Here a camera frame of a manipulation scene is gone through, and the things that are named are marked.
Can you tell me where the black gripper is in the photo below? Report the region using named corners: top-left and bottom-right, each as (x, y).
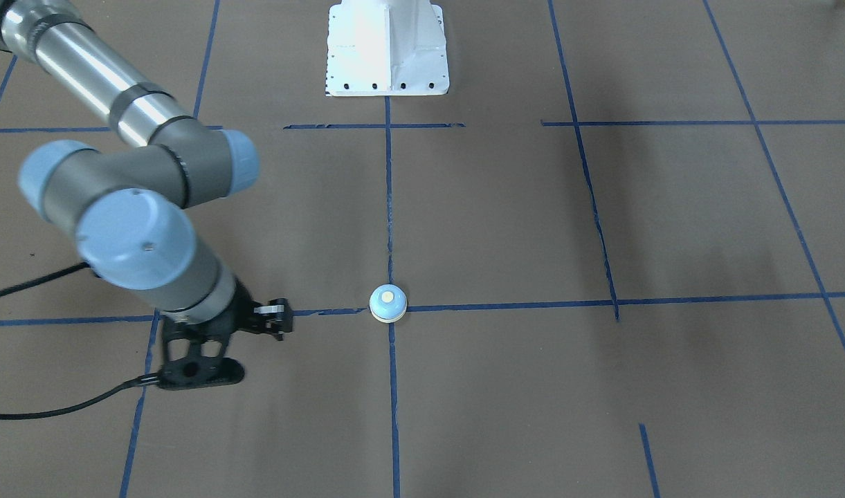
top-left (221, 278), bottom-right (293, 341)

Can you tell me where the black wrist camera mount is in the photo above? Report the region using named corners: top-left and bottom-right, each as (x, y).
top-left (156, 312), bottom-right (246, 391)

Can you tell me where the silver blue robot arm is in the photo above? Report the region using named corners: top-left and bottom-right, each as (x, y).
top-left (0, 1), bottom-right (293, 338)

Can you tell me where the blue cream desk bell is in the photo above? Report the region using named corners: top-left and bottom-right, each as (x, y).
top-left (368, 284), bottom-right (408, 324)

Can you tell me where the white camera mast pedestal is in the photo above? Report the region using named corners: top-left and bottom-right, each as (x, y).
top-left (325, 1), bottom-right (451, 98)

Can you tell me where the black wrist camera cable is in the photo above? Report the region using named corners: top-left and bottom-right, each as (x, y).
top-left (0, 261), bottom-right (161, 421)

